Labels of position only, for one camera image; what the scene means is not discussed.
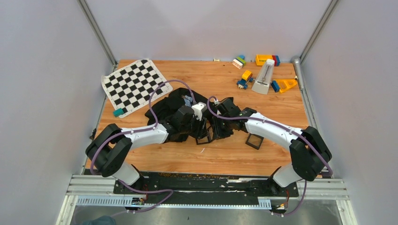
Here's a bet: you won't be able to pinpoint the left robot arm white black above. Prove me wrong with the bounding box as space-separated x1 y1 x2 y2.
85 103 207 194

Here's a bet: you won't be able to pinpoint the grey metal pipe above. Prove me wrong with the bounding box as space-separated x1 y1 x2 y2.
291 56 305 91

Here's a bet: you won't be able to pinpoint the red blue toy blocks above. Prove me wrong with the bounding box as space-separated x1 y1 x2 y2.
272 55 281 67

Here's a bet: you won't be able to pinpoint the black printed t-shirt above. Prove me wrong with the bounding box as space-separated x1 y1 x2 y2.
145 88 217 143

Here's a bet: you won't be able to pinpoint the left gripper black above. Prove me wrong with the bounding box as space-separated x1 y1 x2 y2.
180 113 209 140

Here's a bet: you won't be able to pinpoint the blue yellow toy car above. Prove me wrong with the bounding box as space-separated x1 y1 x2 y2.
237 70 254 90

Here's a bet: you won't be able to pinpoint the white metronome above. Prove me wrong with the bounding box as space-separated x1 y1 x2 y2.
252 59 275 95

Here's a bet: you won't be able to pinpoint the black square frame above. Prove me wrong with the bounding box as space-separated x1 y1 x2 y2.
195 127 214 145
245 134 264 150

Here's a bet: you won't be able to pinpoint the white green blue block stack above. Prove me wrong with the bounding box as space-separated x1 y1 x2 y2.
232 55 246 69

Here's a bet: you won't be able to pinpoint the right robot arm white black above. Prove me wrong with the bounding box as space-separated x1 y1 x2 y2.
211 98 333 196

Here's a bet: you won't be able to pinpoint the small teal cube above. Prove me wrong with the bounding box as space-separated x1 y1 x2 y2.
113 108 124 117

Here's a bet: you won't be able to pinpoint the black white checkerboard mat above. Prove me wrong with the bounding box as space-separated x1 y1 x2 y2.
101 60 173 118

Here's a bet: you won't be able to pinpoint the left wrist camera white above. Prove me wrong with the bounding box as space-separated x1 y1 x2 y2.
191 102 207 121

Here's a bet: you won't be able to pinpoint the blue toy block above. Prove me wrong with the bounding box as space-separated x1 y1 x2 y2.
271 80 280 92

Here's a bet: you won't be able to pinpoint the orange triangular toy piece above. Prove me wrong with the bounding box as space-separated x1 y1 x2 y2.
276 79 298 93

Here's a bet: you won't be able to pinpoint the yellow toy block bin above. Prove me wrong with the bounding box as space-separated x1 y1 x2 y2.
255 54 275 66

